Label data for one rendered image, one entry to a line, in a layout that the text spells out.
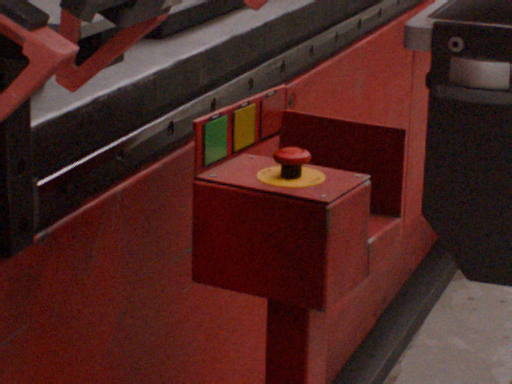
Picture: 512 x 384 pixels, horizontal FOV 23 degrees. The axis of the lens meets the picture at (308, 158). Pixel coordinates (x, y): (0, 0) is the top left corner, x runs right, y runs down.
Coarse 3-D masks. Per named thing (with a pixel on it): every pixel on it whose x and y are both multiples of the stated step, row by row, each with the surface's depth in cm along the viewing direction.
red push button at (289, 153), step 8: (280, 152) 132; (288, 152) 132; (296, 152) 132; (304, 152) 132; (280, 160) 131; (288, 160) 131; (296, 160) 131; (304, 160) 131; (288, 168) 132; (296, 168) 132; (288, 176) 132; (296, 176) 133
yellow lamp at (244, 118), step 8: (240, 112) 139; (248, 112) 140; (240, 120) 139; (248, 120) 141; (240, 128) 139; (248, 128) 141; (240, 136) 140; (248, 136) 141; (240, 144) 140; (248, 144) 142
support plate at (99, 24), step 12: (36, 0) 103; (48, 0) 104; (60, 0) 104; (180, 0) 110; (48, 12) 98; (48, 24) 95; (84, 24) 94; (96, 24) 96; (108, 24) 98; (84, 36) 94
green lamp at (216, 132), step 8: (216, 120) 134; (224, 120) 136; (208, 128) 133; (216, 128) 134; (224, 128) 136; (208, 136) 133; (216, 136) 135; (224, 136) 136; (208, 144) 133; (216, 144) 135; (224, 144) 136; (208, 152) 134; (216, 152) 135; (224, 152) 137; (208, 160) 134; (216, 160) 135
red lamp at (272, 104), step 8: (272, 96) 145; (280, 96) 147; (264, 104) 143; (272, 104) 145; (280, 104) 147; (264, 112) 144; (272, 112) 146; (280, 112) 147; (264, 120) 144; (272, 120) 146; (280, 120) 148; (264, 128) 144; (272, 128) 146; (264, 136) 145
